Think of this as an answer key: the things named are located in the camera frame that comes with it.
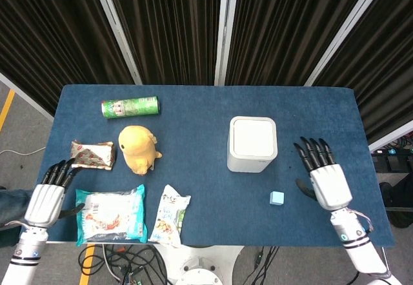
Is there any green chips tube can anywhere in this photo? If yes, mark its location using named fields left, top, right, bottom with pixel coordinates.
left=101, top=95, right=161, bottom=120

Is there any black floor cable tangle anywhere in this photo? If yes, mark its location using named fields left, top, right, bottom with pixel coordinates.
left=78, top=243, right=175, bottom=285

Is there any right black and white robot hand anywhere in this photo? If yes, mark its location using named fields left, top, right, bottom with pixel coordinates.
left=292, top=136, right=353, bottom=211

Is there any black bag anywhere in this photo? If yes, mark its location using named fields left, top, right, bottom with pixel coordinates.
left=379, top=172, right=413, bottom=230

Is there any black floor cable bundle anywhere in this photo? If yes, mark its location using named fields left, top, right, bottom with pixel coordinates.
left=240, top=245, right=280, bottom=285

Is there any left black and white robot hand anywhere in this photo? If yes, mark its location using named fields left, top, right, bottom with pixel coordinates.
left=24, top=158, right=86, bottom=230

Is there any yellow plush duck toy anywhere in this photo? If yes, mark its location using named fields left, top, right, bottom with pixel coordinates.
left=117, top=124, right=163, bottom=177

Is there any white square bin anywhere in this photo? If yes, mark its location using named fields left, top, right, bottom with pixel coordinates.
left=227, top=115, right=278, bottom=173

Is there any yellow floor tape strip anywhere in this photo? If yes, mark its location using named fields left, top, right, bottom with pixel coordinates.
left=79, top=243, right=97, bottom=285
left=0, top=88, right=16, bottom=133

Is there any white floor cable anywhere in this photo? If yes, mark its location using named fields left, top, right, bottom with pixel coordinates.
left=0, top=146, right=46, bottom=155

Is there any thin wrist wire bundle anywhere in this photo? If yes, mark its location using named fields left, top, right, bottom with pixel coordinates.
left=351, top=209, right=374, bottom=234

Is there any white frame post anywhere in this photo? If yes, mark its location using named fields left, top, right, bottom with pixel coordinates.
left=89, top=0, right=143, bottom=85
left=214, top=0, right=240, bottom=86
left=0, top=72, right=54, bottom=121
left=304, top=0, right=393, bottom=88
left=367, top=128, right=413, bottom=153

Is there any black pleated curtain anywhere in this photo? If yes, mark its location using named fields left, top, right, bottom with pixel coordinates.
left=0, top=0, right=136, bottom=117
left=105, top=0, right=223, bottom=86
left=312, top=0, right=413, bottom=144
left=225, top=0, right=377, bottom=87

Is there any white nut snack bag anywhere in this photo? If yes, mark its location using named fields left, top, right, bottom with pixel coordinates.
left=148, top=184, right=192, bottom=249

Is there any crumpled red white wrapper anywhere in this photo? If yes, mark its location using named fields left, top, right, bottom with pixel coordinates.
left=70, top=139, right=116, bottom=172

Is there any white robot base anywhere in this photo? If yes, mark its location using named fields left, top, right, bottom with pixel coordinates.
left=154, top=244, right=245, bottom=285

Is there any black power strip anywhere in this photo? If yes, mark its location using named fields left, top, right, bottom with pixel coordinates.
left=370, top=148, right=413, bottom=173

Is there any large blue white snack packet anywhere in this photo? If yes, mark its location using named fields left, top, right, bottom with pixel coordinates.
left=75, top=184, right=146, bottom=247

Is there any blue jeans leg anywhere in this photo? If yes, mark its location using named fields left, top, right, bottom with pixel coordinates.
left=0, top=188, right=33, bottom=231

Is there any small light blue cube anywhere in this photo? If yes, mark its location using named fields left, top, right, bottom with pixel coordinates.
left=269, top=190, right=285, bottom=206

